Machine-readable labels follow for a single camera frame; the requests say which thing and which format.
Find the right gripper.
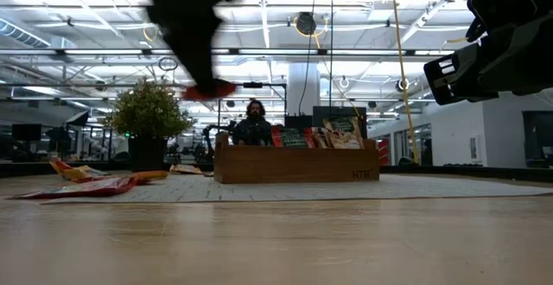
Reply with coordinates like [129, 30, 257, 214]
[423, 8, 553, 106]

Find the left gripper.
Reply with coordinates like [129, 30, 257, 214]
[144, 0, 265, 88]

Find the wooden tea box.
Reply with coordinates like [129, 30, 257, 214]
[213, 131, 381, 186]

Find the small green snack packet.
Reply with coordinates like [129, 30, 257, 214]
[310, 126, 330, 149]

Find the tan vanilla tea packet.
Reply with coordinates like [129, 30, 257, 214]
[322, 116, 367, 150]

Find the black rig stand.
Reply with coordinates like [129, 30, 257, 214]
[215, 80, 289, 146]

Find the green potted plant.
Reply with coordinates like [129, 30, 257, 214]
[105, 77, 194, 172]

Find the dark glass doorway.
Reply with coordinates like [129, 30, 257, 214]
[521, 111, 553, 169]

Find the person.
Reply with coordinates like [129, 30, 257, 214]
[231, 98, 275, 147]

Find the white building column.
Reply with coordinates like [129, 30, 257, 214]
[287, 62, 321, 117]

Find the black equipment box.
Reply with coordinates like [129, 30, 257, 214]
[283, 115, 315, 147]

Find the black monitor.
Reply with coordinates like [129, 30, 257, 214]
[311, 105, 368, 140]

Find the grey woven placemat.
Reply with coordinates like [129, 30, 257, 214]
[38, 173, 553, 204]

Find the small dark monitor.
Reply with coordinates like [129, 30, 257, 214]
[10, 123, 43, 143]

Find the hanging black cable loop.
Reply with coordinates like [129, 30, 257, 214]
[157, 55, 180, 73]

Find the black ceiling cable reel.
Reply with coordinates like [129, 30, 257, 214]
[295, 11, 319, 37]

